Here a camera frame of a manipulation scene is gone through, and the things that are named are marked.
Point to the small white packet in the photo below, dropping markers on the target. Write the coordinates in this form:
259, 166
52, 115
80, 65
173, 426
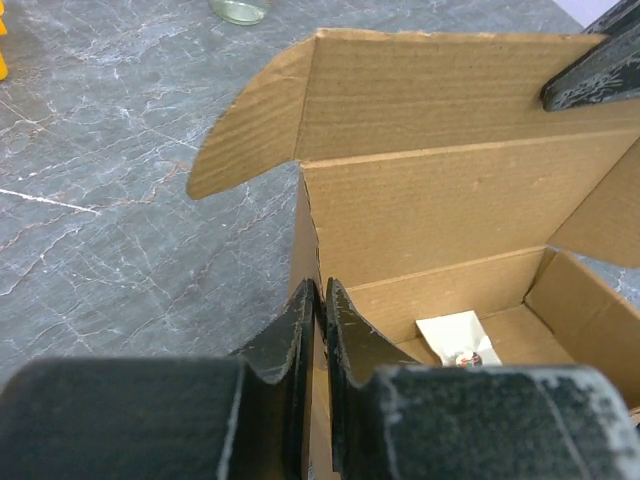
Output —
459, 340

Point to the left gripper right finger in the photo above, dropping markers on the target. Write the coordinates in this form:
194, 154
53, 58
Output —
394, 418

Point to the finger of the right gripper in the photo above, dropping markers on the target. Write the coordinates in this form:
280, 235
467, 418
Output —
609, 72

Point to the brown cardboard box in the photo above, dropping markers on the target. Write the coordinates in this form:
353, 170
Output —
432, 182

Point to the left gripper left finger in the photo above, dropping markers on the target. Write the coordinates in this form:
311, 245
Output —
242, 416

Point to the clear glass bottle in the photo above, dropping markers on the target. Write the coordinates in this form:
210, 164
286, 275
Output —
241, 12

